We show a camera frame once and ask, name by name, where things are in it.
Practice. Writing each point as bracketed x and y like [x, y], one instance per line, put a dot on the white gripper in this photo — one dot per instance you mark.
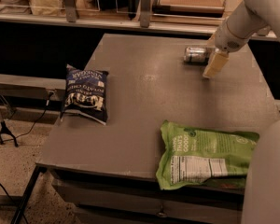
[228, 38]

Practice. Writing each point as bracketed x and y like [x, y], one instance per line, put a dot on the silver redbull can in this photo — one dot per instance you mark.
[196, 55]

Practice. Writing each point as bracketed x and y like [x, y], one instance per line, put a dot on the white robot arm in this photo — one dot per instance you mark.
[262, 188]

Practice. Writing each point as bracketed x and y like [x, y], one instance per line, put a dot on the green snack bag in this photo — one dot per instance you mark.
[203, 157]

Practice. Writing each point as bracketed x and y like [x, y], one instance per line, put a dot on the blue chip bag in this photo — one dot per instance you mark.
[85, 94]

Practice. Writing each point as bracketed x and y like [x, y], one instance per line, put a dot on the brown perforated board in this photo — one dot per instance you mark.
[208, 8]

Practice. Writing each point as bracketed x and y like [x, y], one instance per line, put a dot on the grey table drawer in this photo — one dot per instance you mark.
[105, 204]

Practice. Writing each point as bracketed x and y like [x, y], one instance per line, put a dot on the black table leg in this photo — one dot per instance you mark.
[19, 214]

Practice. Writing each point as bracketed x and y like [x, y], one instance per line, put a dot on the black tripod stand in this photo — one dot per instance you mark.
[6, 130]

